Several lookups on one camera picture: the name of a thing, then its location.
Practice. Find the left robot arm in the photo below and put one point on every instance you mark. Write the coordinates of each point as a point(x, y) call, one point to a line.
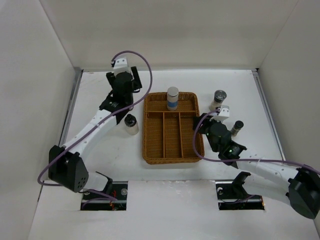
point(67, 162)

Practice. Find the left aluminium table rail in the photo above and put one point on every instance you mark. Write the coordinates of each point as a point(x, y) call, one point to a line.
point(70, 108)

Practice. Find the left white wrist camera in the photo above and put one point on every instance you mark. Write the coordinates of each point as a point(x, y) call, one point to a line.
point(120, 65)

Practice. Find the aluminium table rail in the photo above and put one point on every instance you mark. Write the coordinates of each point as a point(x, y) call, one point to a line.
point(70, 108)
point(266, 108)

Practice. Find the white powder jar black lid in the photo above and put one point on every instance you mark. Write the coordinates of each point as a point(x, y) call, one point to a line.
point(131, 124)

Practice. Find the right aluminium table rail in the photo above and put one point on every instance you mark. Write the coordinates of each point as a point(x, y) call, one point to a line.
point(266, 108)

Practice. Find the silver lid blue label jar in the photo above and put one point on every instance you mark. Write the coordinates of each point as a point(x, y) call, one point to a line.
point(172, 98)

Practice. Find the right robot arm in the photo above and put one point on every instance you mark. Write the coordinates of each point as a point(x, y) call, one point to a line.
point(292, 183)

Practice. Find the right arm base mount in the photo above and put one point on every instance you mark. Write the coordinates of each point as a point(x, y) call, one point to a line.
point(231, 195)

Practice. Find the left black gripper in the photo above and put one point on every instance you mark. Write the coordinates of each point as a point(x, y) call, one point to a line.
point(137, 84)

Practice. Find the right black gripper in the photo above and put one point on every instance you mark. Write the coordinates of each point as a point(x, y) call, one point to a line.
point(195, 118)

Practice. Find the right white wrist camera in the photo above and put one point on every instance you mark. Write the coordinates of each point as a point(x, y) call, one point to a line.
point(223, 114)

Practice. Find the wicker divided tray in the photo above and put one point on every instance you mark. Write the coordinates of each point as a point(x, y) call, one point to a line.
point(168, 135)

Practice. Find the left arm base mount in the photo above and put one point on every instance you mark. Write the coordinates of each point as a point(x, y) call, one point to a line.
point(101, 193)

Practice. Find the small dark pepper shaker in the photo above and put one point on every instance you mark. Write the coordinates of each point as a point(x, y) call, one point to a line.
point(238, 125)

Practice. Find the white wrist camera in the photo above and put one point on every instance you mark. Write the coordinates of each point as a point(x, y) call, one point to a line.
point(120, 65)
point(223, 114)

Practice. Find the grinder jar grey lid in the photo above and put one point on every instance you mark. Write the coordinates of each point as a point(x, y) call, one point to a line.
point(218, 98)

